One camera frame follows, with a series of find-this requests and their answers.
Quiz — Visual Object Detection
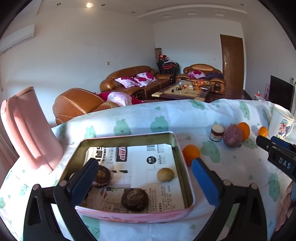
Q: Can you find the white air conditioner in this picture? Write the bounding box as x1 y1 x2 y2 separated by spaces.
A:
0 24 35 55

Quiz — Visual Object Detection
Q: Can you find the brown leather armchair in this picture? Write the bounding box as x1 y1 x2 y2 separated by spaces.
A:
177 64 226 94
52 88 121 126

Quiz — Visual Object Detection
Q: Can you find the small layered round cake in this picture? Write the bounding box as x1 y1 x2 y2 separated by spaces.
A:
209 124 225 141

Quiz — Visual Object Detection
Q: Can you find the person's right hand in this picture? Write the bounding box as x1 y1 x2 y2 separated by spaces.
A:
275 178 296 232

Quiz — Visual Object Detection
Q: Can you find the wooden coffee table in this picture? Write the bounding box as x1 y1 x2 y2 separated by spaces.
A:
151 81 212 102

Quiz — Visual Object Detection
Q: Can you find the brown leather sofa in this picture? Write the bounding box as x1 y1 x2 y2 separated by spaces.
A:
100 65 175 100

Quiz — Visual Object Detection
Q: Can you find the purple blanket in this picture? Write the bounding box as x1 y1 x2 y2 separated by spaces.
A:
205 72 224 80

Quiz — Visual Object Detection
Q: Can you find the white cartoon mug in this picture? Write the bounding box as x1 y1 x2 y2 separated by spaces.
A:
268 103 295 139

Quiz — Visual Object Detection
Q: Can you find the printed paper liner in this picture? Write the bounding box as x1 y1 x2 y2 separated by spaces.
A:
80 144 185 212

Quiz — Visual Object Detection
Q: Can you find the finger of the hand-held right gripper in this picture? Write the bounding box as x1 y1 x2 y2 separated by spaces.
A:
270 136 296 154
256 135 278 154

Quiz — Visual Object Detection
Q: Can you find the pink metal tin box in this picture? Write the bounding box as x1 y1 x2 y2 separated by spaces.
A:
55 132 195 224

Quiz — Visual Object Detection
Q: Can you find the pink kettle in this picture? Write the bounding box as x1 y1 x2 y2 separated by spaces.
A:
0 86 64 175

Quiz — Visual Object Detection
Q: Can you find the pink floral pillow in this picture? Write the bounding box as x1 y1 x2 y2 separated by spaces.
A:
115 77 140 88
188 70 206 79
134 72 158 87

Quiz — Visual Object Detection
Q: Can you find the stack of black chairs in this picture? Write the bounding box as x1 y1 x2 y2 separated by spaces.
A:
157 58 180 76

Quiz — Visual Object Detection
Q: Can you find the black television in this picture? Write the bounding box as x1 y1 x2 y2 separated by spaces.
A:
268 75 295 112

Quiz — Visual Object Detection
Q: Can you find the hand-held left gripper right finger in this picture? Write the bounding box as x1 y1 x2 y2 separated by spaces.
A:
191 158 277 241

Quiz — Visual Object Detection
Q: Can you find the dark television stand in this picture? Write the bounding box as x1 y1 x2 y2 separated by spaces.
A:
223 89 253 100

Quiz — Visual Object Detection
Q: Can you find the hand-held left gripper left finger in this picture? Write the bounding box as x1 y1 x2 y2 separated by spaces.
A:
24 158 100 241

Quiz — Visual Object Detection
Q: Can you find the tan round fruit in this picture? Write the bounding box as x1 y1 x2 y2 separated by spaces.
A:
157 167 174 182

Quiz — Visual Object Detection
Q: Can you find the brown wooden door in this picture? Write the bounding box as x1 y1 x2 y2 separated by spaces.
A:
220 34 244 92

